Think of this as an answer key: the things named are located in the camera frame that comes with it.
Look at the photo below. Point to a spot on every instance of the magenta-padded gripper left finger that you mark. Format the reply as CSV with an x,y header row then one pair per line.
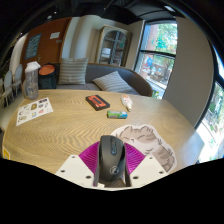
x,y
87,159

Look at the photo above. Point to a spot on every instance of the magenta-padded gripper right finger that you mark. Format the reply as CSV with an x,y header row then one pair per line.
x,y
135,160

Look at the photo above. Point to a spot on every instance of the black computer mouse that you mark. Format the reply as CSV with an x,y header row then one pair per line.
x,y
111,158

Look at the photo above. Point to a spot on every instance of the cat-shaped grey mouse pad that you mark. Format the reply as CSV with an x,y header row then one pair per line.
x,y
150,141

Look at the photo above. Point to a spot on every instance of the small green and blue pack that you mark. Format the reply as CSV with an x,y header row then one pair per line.
x,y
117,114

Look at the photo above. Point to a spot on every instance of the black and orange box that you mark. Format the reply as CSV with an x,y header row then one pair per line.
x,y
97,102

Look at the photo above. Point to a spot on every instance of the printed paper sheet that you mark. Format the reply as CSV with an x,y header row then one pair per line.
x,y
33,110

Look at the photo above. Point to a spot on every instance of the grey sofa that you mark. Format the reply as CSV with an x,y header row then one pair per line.
x,y
133,80

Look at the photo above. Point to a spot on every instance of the striped square cushion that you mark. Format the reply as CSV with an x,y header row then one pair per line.
x,y
72,71
112,83

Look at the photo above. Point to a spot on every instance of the black bin with orange lid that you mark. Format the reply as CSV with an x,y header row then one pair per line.
x,y
47,76

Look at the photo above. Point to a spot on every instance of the clear plastic shaker bottle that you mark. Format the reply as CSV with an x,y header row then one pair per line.
x,y
32,81

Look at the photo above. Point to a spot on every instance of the group of white chairs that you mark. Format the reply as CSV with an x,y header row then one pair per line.
x,y
11,81

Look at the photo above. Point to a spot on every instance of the glass-door wooden cabinet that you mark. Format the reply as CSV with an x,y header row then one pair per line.
x,y
112,45

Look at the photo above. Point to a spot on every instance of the wooden door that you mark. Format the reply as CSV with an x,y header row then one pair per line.
x,y
46,43

